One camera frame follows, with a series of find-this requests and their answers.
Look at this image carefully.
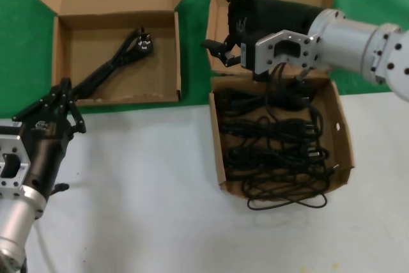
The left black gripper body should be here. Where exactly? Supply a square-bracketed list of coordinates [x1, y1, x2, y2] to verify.
[0, 115, 74, 198]

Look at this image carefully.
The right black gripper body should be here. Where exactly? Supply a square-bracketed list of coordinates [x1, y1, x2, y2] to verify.
[227, 0, 324, 84]

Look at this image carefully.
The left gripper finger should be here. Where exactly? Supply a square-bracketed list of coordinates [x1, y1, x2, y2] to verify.
[12, 77, 70, 123]
[56, 82, 88, 134]

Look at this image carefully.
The black power cord bundle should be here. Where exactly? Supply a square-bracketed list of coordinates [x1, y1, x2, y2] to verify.
[220, 116, 323, 141]
[213, 84, 320, 117]
[72, 27, 155, 100]
[223, 143, 336, 197]

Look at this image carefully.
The black knob on left arm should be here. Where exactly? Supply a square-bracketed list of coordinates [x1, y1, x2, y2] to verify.
[47, 182, 70, 196]

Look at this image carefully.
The empty-type brown cardboard box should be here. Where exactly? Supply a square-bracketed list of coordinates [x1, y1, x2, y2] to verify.
[36, 0, 192, 107]

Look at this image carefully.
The green table cloth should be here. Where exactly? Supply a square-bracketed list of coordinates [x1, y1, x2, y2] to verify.
[0, 0, 409, 119]

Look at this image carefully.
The left silver camera bracket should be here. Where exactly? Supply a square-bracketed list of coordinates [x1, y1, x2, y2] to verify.
[0, 135, 31, 199]

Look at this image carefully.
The left arm cable harness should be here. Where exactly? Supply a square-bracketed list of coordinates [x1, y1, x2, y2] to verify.
[19, 247, 32, 273]

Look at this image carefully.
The brown cardboard box with cables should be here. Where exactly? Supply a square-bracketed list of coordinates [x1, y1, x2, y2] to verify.
[204, 0, 356, 202]

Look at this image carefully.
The thin black cable loop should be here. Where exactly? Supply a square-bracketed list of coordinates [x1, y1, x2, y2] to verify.
[247, 189, 328, 212]

